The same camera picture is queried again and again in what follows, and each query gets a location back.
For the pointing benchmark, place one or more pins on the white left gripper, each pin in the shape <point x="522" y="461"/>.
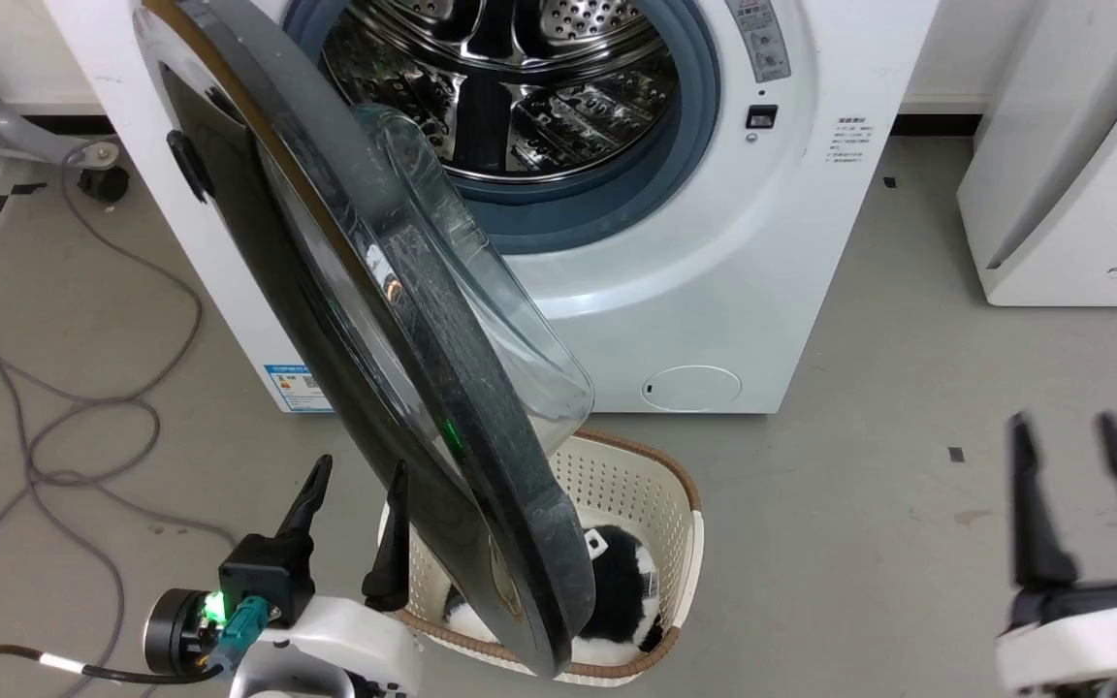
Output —
<point x="345" y="645"/>

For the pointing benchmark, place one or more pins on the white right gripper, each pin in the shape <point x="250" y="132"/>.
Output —
<point x="1092" y="650"/>

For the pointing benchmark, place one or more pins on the round black glass washer door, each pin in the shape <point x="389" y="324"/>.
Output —
<point x="306" y="291"/>

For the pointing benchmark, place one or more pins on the white front-load washing machine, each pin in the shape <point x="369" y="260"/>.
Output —
<point x="762" y="291"/>

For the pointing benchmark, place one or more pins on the grey rubber door gasket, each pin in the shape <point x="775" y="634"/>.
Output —
<point x="617" y="208"/>

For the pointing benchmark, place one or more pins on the blue energy label sticker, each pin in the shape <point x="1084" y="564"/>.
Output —
<point x="297" y="388"/>

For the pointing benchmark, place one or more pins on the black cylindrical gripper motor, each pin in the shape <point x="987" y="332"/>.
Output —
<point x="173" y="632"/>

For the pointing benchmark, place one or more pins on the black and white plush toy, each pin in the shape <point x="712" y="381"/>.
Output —
<point x="617" y="582"/>

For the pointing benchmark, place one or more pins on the cream perforated laundry basket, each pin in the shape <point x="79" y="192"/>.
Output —
<point x="622" y="485"/>

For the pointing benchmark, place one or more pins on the white appliance with grey stripe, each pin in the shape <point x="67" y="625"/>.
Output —
<point x="1082" y="194"/>

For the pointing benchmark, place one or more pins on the round white filter cover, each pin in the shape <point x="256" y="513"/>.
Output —
<point x="692" y="388"/>

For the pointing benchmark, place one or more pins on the black caster wheel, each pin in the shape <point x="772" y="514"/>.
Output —
<point x="105" y="184"/>

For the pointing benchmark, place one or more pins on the shiny steel washer drum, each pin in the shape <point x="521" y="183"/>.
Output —
<point x="520" y="97"/>

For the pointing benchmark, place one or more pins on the grey warning label sticker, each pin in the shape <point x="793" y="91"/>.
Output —
<point x="762" y="44"/>

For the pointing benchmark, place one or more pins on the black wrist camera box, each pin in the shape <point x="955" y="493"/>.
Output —
<point x="268" y="577"/>

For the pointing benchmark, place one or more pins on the grey metal frame leg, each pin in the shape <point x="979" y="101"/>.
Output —
<point x="6" y="126"/>

